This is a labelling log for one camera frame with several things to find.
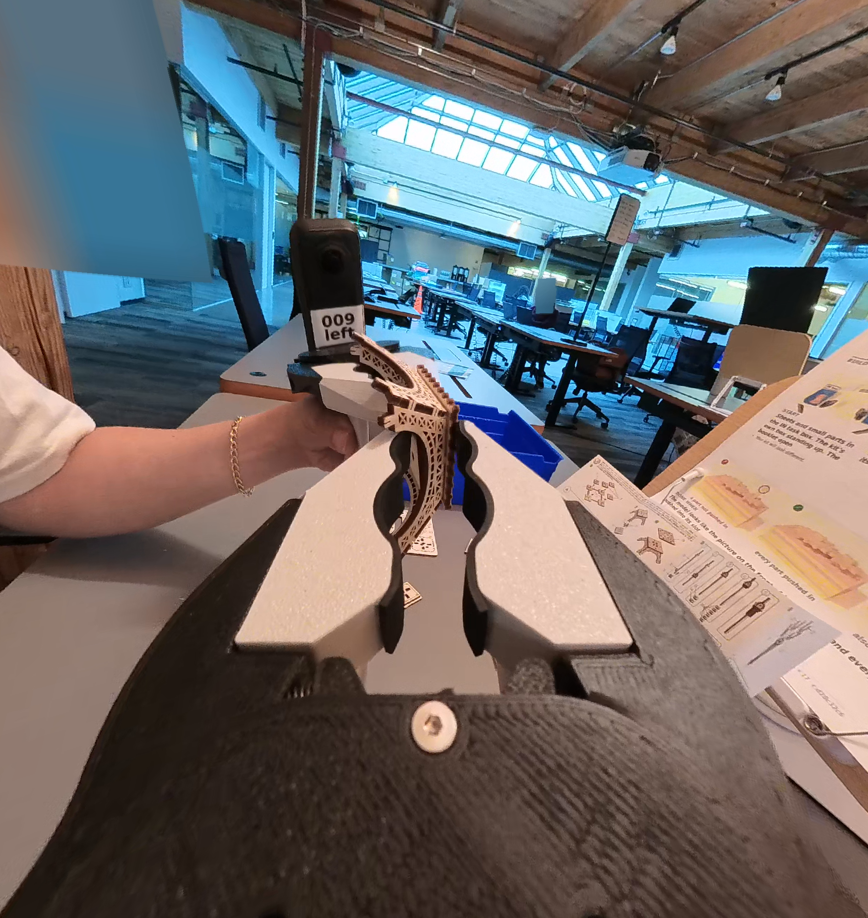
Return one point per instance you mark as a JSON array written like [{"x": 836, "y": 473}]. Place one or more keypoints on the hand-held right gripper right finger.
[{"x": 541, "y": 566}]

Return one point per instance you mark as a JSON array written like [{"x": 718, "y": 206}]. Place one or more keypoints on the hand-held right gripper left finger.
[{"x": 319, "y": 559}]

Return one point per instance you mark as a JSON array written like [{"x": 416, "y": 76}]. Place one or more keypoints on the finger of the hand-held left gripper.
[{"x": 351, "y": 394}]

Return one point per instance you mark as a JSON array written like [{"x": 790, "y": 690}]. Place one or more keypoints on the wooden tower base model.
[{"x": 423, "y": 409}]

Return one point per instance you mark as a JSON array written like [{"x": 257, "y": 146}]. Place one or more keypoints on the person's left forearm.
[{"x": 154, "y": 480}]

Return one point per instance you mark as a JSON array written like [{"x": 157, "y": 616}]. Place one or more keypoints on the white desk with orange edge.
[{"x": 261, "y": 362}]

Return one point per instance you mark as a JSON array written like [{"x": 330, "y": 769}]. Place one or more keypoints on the grey desk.
[{"x": 82, "y": 631}]

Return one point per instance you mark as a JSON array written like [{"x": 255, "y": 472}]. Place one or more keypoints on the person's left hand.
[{"x": 319, "y": 437}]

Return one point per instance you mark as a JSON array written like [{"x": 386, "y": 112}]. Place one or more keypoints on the black office chair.
[{"x": 241, "y": 294}]

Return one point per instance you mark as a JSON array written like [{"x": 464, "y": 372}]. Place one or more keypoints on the small wooden square piece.
[{"x": 411, "y": 595}]

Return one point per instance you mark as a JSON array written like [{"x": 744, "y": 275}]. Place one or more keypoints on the wooden parts sheet remnant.
[{"x": 423, "y": 541}]

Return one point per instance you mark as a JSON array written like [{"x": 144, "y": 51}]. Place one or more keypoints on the blue plastic bin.
[{"x": 513, "y": 441}]

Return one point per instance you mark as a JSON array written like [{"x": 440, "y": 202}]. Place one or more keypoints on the wooden ceiling column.
[{"x": 312, "y": 129}]

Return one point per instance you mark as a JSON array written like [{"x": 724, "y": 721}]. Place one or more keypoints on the line-drawing instruction sheet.
[{"x": 699, "y": 566}]

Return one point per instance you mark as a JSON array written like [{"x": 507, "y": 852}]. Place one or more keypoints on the skylight window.
[{"x": 477, "y": 136}]

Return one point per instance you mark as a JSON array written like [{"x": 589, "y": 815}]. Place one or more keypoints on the row of office desks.
[{"x": 548, "y": 344}]

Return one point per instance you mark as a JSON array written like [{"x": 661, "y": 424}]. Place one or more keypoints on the colour instruction booklet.
[{"x": 821, "y": 502}]

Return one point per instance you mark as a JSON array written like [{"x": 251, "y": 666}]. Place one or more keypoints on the hanging sign board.
[{"x": 624, "y": 217}]

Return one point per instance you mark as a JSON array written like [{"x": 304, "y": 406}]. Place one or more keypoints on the beige cardboard box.
[{"x": 764, "y": 355}]

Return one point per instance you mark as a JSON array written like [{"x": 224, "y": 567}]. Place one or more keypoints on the ceiling projector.
[{"x": 627, "y": 161}]

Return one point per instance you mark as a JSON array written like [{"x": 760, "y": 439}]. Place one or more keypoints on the white shirt sleeve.
[{"x": 25, "y": 423}]

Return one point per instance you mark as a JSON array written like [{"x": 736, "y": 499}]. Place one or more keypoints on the black monitor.
[{"x": 784, "y": 298}]

